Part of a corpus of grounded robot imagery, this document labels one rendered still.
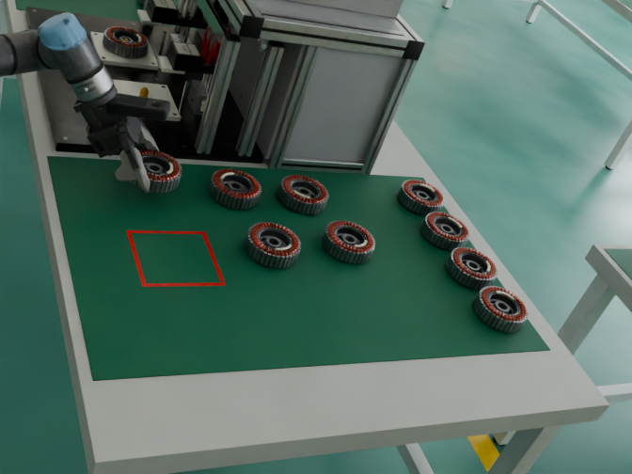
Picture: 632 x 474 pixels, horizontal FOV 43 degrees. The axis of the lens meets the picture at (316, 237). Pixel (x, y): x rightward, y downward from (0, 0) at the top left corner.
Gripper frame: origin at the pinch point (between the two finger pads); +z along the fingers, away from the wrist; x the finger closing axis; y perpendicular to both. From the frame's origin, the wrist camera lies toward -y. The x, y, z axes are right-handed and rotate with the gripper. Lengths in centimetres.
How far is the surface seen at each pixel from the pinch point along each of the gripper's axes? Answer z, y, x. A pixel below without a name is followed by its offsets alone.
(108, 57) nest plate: -9, 17, -48
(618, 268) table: 77, -88, -18
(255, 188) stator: 14.5, -15.6, -6.0
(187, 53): -8.6, -6.9, -33.9
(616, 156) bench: 202, -134, -234
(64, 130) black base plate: -10.0, 18.7, -12.1
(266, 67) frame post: -4.6, -25.4, -20.9
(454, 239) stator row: 44, -52, -7
